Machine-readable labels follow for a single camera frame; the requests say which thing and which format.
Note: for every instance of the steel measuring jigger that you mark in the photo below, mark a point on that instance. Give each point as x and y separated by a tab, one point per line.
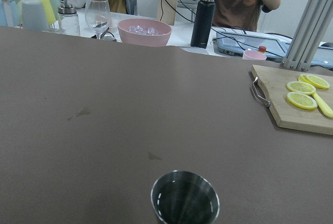
184	197

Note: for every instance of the pink plastic cup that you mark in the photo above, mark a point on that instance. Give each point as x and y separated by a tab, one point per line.
253	55

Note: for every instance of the yellow cup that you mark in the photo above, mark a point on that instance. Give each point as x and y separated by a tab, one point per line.
48	11

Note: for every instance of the grey cup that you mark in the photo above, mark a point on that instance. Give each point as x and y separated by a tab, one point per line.
33	16

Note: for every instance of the pink bowl with ice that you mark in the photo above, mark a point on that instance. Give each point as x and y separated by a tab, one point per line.
145	32

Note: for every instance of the blue teach pendant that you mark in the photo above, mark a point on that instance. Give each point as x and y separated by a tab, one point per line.
234	44

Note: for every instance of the black thermos bottle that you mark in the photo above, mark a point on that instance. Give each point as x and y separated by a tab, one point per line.
203	23

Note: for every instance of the bamboo cutting board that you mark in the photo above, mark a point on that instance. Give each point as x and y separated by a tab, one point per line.
269	85

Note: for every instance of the wine glass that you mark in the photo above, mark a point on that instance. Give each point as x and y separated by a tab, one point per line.
97	16

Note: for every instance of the glass oil dispenser bottle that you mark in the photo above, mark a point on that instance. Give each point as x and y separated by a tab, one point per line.
68	20

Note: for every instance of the lemon slice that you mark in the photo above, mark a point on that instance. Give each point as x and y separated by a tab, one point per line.
301	101
301	87
314	80

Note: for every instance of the yellow plastic knife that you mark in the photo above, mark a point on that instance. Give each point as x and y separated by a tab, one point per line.
324	107

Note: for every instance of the aluminium frame post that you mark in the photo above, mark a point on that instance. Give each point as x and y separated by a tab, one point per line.
310	31

